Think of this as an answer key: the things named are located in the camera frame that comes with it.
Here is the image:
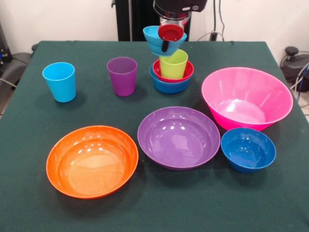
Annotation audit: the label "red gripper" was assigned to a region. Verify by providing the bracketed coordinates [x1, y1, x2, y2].
[157, 15, 190, 53]

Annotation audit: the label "light blue small bowl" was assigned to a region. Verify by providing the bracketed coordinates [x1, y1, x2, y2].
[142, 25, 188, 57]

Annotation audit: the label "lime green plastic cup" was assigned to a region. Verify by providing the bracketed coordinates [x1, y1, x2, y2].
[159, 48, 189, 80]

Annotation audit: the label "red small bowl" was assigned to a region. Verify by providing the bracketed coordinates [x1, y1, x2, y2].
[152, 59, 195, 84]

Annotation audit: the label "blue straight-sided bowl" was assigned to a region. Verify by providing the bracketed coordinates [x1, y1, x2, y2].
[149, 64, 194, 94]

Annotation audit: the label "purple plastic cup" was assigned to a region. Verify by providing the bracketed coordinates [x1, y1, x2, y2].
[106, 57, 138, 97]

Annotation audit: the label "large pink bowl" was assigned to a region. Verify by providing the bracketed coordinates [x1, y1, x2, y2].
[201, 67, 294, 132]

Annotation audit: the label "wide purple bowl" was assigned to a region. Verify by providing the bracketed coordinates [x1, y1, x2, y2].
[137, 106, 221, 171]

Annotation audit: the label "light blue plastic cup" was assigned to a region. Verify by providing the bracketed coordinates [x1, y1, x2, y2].
[42, 62, 77, 103]

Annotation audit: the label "dark blue small bowl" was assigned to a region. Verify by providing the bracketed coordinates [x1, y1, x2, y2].
[220, 127, 277, 174]

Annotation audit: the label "wide orange bowl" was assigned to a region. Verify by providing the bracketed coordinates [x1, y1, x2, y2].
[45, 125, 140, 200]

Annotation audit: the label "dark green tablecloth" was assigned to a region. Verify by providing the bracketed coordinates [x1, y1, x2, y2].
[0, 40, 309, 232]

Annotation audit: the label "black equipment box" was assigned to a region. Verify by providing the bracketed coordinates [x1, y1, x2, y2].
[0, 23, 13, 66]

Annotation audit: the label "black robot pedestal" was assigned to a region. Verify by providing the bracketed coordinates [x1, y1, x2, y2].
[111, 0, 197, 42]

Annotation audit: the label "black cable with plug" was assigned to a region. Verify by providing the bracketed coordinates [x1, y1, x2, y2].
[209, 0, 226, 42]

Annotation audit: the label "blue and white cables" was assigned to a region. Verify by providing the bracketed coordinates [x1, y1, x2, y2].
[289, 61, 309, 102]

